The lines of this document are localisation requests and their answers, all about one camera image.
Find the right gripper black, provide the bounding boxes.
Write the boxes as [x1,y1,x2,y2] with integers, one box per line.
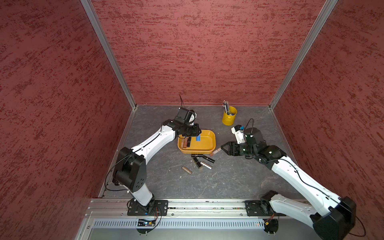
[220,141,257,157]

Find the silver cap lip gloss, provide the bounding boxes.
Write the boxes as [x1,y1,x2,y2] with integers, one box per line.
[183,137,188,149]

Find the frosted peach lipstick tube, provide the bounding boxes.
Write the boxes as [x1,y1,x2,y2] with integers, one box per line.
[180,139,185,149]

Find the yellow storage tray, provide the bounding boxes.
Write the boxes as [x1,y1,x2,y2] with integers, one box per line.
[177,130,216,154]

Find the silver black lipstick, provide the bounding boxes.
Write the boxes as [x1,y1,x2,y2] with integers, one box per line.
[201,156,215,170]

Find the gold lipstick tube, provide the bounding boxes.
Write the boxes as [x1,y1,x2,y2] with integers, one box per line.
[182,166,193,175]

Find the black round lipstick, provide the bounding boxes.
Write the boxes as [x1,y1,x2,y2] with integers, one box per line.
[187,137,192,148]

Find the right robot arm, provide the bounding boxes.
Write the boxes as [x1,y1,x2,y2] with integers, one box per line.
[222,125,357,240]

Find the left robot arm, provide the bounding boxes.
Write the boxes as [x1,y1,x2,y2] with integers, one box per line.
[112,107,202,207]

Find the black gold square lipstick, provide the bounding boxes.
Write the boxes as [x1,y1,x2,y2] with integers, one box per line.
[193,157,203,169]

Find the yellow pen bucket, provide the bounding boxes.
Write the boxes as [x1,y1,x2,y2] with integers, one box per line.
[222,106,238,126]

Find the pens in bucket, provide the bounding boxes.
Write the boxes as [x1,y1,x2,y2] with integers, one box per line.
[223,101,232,116]

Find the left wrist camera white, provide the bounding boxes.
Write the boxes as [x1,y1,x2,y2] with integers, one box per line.
[188,110,197,126]

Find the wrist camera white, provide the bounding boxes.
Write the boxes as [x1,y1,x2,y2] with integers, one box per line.
[188,110,197,126]
[231,125,246,144]

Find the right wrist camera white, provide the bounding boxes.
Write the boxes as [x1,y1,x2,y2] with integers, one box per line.
[231,125,246,144]

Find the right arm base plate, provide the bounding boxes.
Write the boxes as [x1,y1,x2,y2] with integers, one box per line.
[245,201,286,218]

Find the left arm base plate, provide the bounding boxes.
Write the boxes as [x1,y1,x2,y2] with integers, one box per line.
[127,200,169,217]

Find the aluminium front rail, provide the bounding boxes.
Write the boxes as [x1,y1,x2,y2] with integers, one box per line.
[75,198,319,240]

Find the left corner aluminium post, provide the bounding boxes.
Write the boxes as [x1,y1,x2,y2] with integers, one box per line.
[81,0,137,111]

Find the corner aluminium post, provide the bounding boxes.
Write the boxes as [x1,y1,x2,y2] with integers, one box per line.
[81,0,137,111]
[269,0,338,111]

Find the right corner aluminium post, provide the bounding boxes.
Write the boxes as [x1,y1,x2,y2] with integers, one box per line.
[269,0,338,111]

